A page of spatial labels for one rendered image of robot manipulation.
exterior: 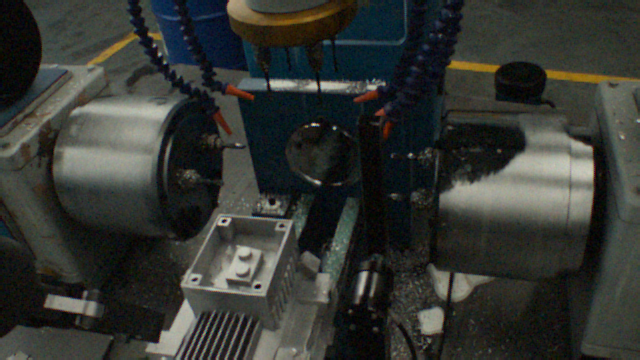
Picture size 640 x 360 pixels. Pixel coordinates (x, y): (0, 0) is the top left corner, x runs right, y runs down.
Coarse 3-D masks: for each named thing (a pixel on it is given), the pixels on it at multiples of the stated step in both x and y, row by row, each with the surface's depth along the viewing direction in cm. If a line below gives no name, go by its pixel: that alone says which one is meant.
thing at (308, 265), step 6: (306, 252) 72; (306, 258) 72; (312, 258) 72; (300, 264) 72; (306, 264) 71; (312, 264) 72; (318, 264) 73; (300, 270) 72; (306, 270) 72; (312, 270) 72
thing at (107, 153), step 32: (128, 96) 97; (160, 96) 97; (64, 128) 93; (96, 128) 90; (128, 128) 89; (160, 128) 87; (192, 128) 95; (64, 160) 90; (96, 160) 88; (128, 160) 87; (160, 160) 87; (192, 160) 96; (64, 192) 93; (96, 192) 89; (128, 192) 88; (160, 192) 88; (192, 192) 97; (96, 224) 94; (128, 224) 92; (160, 224) 90; (192, 224) 97
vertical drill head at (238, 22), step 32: (256, 0) 72; (288, 0) 71; (320, 0) 72; (352, 0) 74; (256, 32) 72; (288, 32) 71; (320, 32) 72; (256, 64) 79; (288, 64) 90; (320, 64) 77; (320, 96) 80
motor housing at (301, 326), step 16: (336, 288) 76; (288, 304) 68; (336, 304) 76; (176, 320) 70; (192, 320) 69; (208, 320) 65; (224, 320) 65; (240, 320) 63; (288, 320) 67; (304, 320) 68; (320, 320) 70; (192, 336) 63; (208, 336) 63; (224, 336) 63; (240, 336) 63; (256, 336) 63; (272, 336) 65; (288, 336) 66; (304, 336) 66; (320, 336) 69; (192, 352) 61; (208, 352) 61; (224, 352) 61; (240, 352) 61; (256, 352) 62; (272, 352) 63; (320, 352) 69
